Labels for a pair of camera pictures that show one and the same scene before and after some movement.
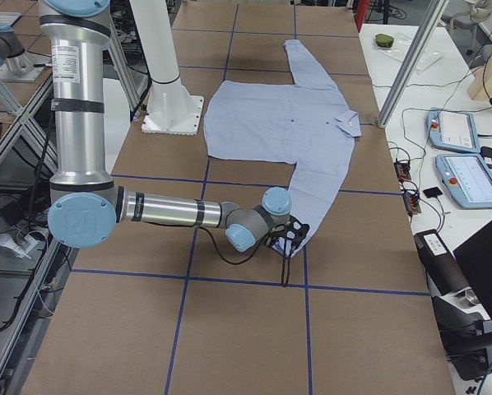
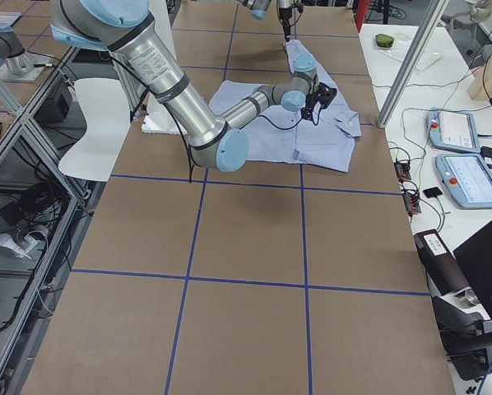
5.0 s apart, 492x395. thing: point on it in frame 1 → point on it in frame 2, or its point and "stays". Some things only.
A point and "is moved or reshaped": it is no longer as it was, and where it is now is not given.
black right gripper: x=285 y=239 → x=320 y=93
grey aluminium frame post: x=419 y=43 stays
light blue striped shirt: x=308 y=124 is moved or reshaped
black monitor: x=484 y=259 stays
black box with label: x=443 y=274 stays
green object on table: x=384 y=40 stays
